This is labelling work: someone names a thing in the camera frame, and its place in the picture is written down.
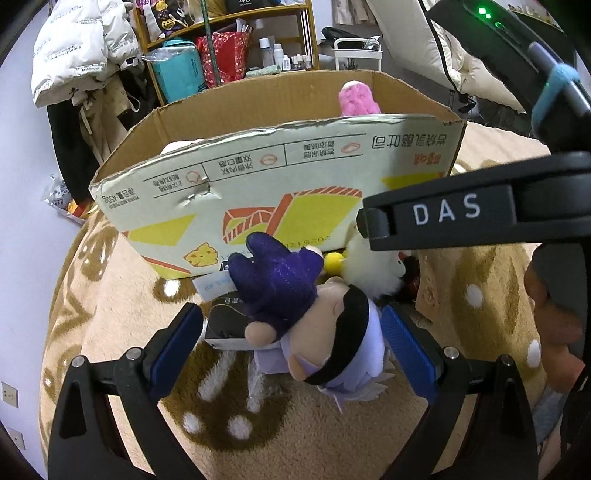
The green pole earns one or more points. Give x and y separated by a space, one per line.
211 46

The purple printed packet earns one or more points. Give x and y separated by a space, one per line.
161 16

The yellow plush toy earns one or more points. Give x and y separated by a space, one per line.
333 261

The white trolley cart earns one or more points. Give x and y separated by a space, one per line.
355 48

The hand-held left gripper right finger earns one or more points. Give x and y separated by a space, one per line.
411 355

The teal shopping bag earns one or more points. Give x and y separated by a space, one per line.
178 74

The beige hanging trousers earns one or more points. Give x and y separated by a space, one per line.
111 106

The black square box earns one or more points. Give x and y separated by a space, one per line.
247 5

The plastic bag of toys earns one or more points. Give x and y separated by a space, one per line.
62 198

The wooden shelf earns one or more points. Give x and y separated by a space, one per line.
307 32

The printed cardboard box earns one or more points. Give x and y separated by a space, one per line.
258 184

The red gift bag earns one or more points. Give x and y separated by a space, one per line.
228 55

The person's right hand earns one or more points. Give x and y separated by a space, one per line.
561 364

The pink fluffy plush toy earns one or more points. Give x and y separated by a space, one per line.
358 99

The black hanging coat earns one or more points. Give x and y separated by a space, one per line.
69 147

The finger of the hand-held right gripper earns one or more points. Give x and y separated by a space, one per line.
508 221

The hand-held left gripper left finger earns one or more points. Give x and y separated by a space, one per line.
175 350

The small black box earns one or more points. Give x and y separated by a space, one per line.
228 323

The white puffer jacket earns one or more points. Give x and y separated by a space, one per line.
78 50

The purple-haired plush doll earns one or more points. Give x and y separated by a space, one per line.
323 332

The white wall socket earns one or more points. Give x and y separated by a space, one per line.
9 394
16 437

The group of small bottles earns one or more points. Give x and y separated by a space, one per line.
281 55

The white fluffy plush toy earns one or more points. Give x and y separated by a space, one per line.
374 272

